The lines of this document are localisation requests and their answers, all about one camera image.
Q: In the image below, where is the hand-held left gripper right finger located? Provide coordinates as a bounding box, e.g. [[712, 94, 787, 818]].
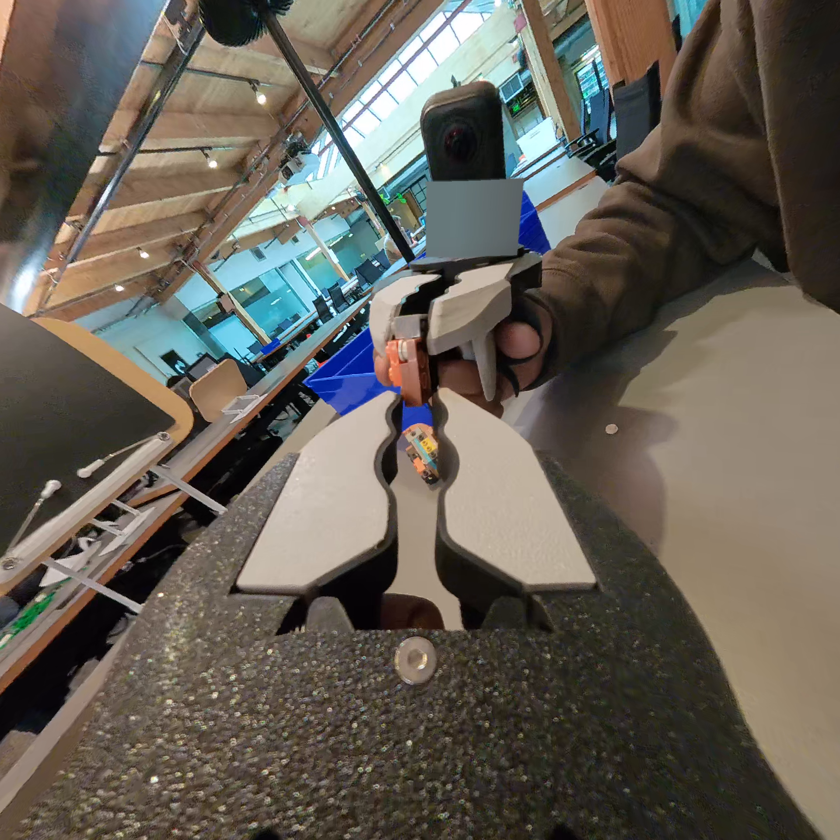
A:
[[434, 387, 598, 592]]

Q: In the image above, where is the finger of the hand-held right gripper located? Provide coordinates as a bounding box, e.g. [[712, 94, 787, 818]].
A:
[[369, 274, 442, 358], [428, 264, 514, 361]]

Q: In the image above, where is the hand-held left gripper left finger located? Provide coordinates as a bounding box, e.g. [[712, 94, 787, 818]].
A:
[[235, 392, 401, 595]]

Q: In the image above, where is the orange brick plate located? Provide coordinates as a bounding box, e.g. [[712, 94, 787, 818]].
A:
[[399, 338, 435, 408]]

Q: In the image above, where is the person's right forearm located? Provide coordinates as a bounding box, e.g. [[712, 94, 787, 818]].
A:
[[521, 66, 788, 389]]

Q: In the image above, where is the grey desk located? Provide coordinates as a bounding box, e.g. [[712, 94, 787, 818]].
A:
[[0, 157, 840, 840]]

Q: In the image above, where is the person's right hand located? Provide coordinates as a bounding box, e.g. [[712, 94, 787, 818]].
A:
[[433, 302, 560, 421]]

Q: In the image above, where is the person's left hand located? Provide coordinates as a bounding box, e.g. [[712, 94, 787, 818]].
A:
[[381, 594, 446, 631]]

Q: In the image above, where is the row of black office chairs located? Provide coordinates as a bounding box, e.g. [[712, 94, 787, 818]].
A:
[[308, 249, 395, 317]]

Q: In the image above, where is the orange brick model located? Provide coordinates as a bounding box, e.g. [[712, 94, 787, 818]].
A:
[[402, 423, 441, 488]]

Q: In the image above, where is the long wooden-edged table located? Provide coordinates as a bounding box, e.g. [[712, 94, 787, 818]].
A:
[[0, 289, 375, 697]]

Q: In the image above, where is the tan wooden chair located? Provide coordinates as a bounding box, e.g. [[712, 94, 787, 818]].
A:
[[189, 357, 250, 422]]

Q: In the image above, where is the black office chair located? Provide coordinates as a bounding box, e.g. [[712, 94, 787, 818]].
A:
[[610, 62, 664, 165]]

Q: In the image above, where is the black slanted pole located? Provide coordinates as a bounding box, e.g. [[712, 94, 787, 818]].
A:
[[197, 0, 419, 263]]

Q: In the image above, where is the black panel with wooden rim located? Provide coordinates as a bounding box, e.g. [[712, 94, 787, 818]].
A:
[[0, 302, 196, 586]]

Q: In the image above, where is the person's brown jacket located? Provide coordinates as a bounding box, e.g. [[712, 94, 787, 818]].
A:
[[669, 0, 840, 309]]

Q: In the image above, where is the clear acrylic bracket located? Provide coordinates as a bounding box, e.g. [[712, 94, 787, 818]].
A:
[[41, 556, 143, 616], [147, 462, 228, 514]]

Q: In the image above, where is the white pull cord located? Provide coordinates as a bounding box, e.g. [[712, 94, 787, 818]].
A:
[[77, 436, 160, 480], [12, 479, 64, 547]]

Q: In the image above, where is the white bracket bar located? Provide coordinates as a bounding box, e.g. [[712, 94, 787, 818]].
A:
[[0, 430, 175, 573]]

